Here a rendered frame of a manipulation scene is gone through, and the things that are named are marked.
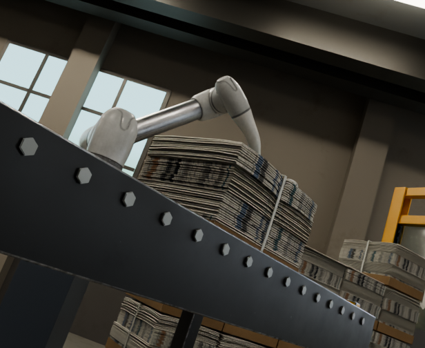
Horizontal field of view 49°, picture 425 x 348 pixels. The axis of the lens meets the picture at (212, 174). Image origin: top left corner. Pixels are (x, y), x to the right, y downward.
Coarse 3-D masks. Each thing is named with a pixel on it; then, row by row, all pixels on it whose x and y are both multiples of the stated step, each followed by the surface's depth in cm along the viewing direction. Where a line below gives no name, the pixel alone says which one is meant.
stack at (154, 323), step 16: (128, 304) 195; (144, 304) 186; (128, 320) 189; (144, 320) 177; (160, 320) 169; (176, 320) 173; (112, 336) 193; (128, 336) 182; (144, 336) 172; (160, 336) 169; (208, 336) 179; (224, 336) 183
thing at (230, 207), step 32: (160, 160) 110; (192, 160) 104; (224, 160) 98; (256, 160) 100; (160, 192) 106; (192, 192) 100; (224, 192) 95; (256, 192) 102; (224, 224) 95; (256, 224) 104
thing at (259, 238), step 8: (280, 176) 108; (280, 184) 109; (288, 184) 111; (272, 200) 107; (280, 200) 110; (272, 208) 107; (280, 208) 110; (264, 216) 106; (264, 224) 107; (272, 224) 109; (264, 232) 106; (272, 232) 109; (256, 240) 104; (264, 248) 107
